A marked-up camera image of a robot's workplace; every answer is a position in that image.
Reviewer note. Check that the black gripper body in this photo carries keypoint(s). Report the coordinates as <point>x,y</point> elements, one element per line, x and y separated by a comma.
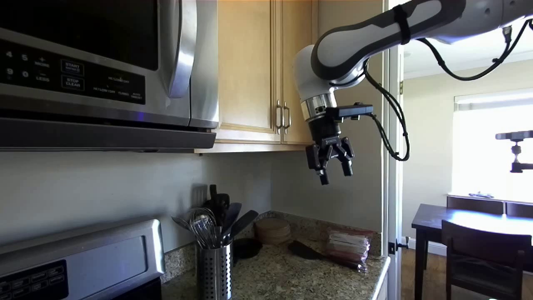
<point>325,131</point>

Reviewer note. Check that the wooden cabinet door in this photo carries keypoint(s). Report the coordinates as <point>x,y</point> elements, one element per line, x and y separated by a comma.
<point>300,66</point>
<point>244,66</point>

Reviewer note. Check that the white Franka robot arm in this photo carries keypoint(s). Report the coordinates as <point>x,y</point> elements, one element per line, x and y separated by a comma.
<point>355,43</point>

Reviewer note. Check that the stack of cork trivets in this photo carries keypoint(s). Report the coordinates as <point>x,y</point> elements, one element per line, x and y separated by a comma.
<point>274,230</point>

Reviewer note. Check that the clear plastic bag package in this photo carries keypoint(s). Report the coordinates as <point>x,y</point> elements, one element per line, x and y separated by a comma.
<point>349,246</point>

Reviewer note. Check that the black spatula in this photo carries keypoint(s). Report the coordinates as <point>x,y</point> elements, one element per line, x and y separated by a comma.
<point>244,221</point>

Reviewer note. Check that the black bowl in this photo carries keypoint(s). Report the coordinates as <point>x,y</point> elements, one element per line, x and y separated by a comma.
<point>247,248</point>

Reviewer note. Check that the dark wooden spatula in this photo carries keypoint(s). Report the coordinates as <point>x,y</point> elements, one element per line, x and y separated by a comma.
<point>219,200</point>

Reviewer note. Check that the dark wooden chair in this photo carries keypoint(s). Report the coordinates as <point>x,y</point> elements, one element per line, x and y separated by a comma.
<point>520,208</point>
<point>475,203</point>
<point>484,260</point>

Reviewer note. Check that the dark wooden dining table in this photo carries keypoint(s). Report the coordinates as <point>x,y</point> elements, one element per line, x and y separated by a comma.
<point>477,221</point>

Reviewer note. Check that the bright window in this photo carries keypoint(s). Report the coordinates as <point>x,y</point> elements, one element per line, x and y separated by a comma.
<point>489,150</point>

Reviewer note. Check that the steel utensil holder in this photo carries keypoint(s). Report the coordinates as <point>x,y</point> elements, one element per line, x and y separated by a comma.
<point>215,275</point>

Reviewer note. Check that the stainless steel microwave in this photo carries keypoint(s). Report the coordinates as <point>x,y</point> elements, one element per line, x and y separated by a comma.
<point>84,76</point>

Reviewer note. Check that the stainless steel stove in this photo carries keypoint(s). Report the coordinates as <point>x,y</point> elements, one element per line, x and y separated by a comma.
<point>84,260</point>

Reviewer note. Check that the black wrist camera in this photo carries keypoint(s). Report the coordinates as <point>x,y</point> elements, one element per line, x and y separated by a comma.
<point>355,110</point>

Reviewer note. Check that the white door frame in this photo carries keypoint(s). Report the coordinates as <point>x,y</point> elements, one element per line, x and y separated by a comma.
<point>392,193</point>

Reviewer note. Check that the wooden cabinet frame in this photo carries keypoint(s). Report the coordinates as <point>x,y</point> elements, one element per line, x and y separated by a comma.
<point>250,146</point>

